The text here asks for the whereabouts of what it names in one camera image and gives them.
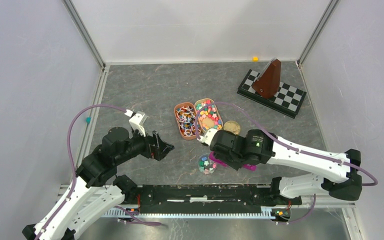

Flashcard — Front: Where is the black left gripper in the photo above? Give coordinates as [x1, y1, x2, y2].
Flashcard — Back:
[115, 124, 175, 165]

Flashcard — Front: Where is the magenta plastic scoop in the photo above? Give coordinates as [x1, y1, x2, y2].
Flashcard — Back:
[208, 151, 257, 172]

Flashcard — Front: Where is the beige tray of star candies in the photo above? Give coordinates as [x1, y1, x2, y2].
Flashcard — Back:
[194, 98, 223, 132]

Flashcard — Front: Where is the orange tray of lollipops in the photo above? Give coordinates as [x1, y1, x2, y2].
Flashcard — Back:
[173, 102, 201, 140]

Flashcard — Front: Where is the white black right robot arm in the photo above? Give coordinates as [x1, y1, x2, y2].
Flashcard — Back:
[199, 129, 363, 204]

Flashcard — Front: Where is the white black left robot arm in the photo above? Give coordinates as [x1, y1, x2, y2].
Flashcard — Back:
[22, 127, 175, 240]

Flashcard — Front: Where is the gold round lid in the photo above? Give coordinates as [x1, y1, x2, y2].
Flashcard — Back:
[223, 120, 241, 135]

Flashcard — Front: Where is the clear round plastic jar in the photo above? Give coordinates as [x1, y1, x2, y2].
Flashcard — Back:
[197, 154, 217, 175]

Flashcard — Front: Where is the black white chessboard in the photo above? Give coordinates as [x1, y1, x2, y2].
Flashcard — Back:
[236, 68, 308, 119]

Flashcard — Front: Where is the brown wooden metronome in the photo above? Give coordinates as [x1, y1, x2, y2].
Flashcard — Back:
[251, 58, 282, 99]

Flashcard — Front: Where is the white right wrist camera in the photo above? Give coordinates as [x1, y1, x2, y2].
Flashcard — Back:
[197, 128, 218, 147]

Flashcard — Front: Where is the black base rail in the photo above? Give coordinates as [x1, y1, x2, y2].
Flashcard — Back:
[122, 184, 303, 214]

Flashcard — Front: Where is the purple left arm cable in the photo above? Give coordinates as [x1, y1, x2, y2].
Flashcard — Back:
[34, 104, 135, 240]

